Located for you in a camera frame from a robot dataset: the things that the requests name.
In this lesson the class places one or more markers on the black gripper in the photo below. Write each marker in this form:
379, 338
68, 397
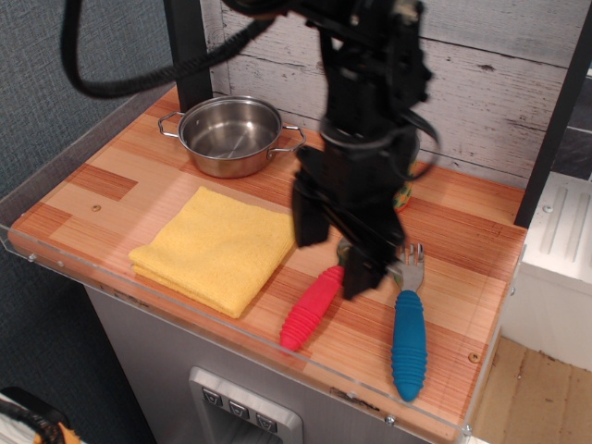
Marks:
350, 185

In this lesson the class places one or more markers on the blue handled fork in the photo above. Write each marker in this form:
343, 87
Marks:
408, 351

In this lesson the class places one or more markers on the grey toy cabinet front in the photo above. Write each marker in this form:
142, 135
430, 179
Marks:
158, 354

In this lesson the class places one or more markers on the small steel pot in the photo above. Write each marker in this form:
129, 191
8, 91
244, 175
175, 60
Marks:
232, 137

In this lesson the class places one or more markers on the silver button panel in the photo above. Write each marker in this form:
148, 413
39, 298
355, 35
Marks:
230, 413

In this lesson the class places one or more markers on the yellow folded towel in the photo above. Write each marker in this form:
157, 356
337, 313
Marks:
217, 251

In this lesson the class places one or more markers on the patterned peas carrots can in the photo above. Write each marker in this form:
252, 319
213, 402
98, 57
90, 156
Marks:
403, 195

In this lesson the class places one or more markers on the white toy appliance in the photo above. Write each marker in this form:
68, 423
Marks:
549, 306

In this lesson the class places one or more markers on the black left post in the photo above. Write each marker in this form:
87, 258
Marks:
185, 28

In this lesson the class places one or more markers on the black right post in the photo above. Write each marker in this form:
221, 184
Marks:
572, 84

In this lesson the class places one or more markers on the black post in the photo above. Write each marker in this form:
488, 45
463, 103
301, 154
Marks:
185, 28
572, 84

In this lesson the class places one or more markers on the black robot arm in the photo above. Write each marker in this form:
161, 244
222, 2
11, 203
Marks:
376, 74

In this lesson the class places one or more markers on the orange object at corner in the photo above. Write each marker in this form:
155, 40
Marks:
67, 436

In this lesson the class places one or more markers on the red handled spoon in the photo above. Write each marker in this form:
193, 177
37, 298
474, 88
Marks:
308, 312

